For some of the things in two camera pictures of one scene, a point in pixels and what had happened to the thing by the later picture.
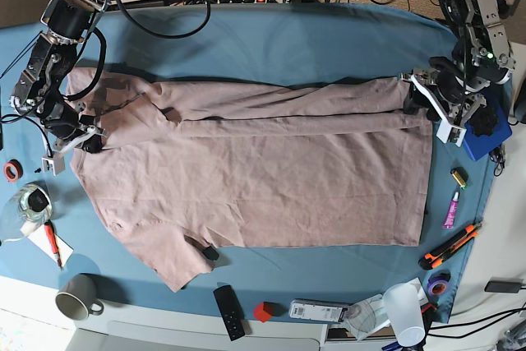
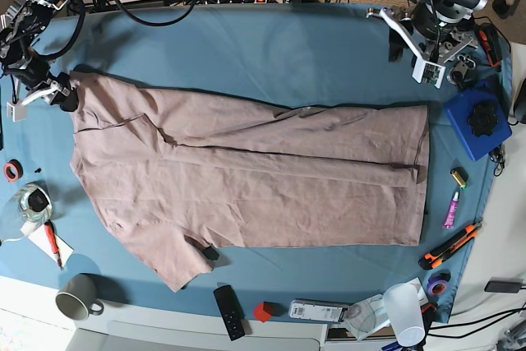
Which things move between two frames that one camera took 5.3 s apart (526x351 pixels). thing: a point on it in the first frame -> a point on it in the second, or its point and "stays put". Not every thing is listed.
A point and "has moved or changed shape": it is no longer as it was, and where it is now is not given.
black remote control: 230,311 stays put
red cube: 260,314 stays put
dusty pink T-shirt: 324,164 has moved or changed shape
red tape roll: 13,170 stays put
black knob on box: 483,122 stays put
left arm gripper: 450,96 -> 438,44
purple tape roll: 437,283 stays put
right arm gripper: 71,128 -> 34,74
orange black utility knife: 434,257 stays put
